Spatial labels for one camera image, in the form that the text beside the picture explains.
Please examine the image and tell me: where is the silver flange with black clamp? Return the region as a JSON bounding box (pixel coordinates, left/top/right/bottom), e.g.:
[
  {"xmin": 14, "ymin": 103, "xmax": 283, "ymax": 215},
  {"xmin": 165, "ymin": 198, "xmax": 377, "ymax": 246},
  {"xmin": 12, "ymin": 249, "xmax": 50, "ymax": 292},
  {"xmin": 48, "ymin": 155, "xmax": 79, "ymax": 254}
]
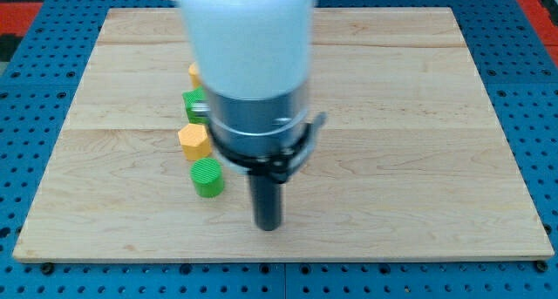
[{"xmin": 194, "ymin": 85, "xmax": 327, "ymax": 184}]

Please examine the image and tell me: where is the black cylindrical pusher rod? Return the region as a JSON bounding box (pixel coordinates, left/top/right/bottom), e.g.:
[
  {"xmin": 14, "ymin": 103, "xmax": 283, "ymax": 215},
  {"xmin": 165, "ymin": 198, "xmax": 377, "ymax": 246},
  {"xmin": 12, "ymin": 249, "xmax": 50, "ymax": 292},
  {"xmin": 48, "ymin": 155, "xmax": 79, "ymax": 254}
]
[{"xmin": 248, "ymin": 174, "xmax": 282, "ymax": 231}]

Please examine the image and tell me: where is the yellow block behind arm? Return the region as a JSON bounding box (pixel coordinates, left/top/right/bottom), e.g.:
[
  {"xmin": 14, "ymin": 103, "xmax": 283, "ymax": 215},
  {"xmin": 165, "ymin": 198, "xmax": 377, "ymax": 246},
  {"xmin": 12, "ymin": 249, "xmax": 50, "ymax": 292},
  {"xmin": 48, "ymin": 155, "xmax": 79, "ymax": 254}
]
[{"xmin": 188, "ymin": 62, "xmax": 201, "ymax": 89}]

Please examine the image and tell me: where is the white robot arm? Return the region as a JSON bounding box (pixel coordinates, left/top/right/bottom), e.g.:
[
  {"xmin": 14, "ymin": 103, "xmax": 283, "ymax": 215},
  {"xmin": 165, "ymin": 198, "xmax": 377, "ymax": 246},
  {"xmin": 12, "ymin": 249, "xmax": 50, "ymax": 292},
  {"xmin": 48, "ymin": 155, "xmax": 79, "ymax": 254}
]
[{"xmin": 170, "ymin": 0, "xmax": 327, "ymax": 231}]

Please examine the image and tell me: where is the green cylinder block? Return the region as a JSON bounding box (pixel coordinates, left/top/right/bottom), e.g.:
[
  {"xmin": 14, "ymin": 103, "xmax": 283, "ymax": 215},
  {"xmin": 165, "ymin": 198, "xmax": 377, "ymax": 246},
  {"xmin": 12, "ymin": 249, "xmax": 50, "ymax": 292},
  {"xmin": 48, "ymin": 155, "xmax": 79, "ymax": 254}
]
[{"xmin": 190, "ymin": 158, "xmax": 225, "ymax": 198}]

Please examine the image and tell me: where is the yellow hexagon block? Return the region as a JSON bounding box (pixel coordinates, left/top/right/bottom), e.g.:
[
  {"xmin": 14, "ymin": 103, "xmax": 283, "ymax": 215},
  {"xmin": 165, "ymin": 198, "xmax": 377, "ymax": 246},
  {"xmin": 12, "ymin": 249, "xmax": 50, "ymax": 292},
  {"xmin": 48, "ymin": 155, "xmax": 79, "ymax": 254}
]
[{"xmin": 178, "ymin": 123, "xmax": 212, "ymax": 161}]

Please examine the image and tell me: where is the green square block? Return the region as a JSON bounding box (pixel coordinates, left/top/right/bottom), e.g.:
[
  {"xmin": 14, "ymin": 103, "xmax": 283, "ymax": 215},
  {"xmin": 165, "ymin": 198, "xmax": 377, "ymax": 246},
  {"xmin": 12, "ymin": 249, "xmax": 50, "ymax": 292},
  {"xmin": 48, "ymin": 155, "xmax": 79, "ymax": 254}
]
[{"xmin": 182, "ymin": 86, "xmax": 208, "ymax": 125}]

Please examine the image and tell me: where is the wooden board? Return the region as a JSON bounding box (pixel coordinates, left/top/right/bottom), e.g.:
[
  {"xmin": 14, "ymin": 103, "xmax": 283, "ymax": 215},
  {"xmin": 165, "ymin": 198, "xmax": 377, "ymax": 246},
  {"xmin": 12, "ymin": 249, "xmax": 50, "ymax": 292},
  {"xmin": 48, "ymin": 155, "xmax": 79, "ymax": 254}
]
[{"xmin": 13, "ymin": 8, "xmax": 554, "ymax": 263}]

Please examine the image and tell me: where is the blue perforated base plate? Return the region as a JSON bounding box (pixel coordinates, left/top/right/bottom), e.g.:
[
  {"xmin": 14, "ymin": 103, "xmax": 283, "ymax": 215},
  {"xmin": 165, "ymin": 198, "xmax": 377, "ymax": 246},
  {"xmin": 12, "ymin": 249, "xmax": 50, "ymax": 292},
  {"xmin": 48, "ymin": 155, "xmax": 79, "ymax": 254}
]
[{"xmin": 1, "ymin": 0, "xmax": 557, "ymax": 298}]

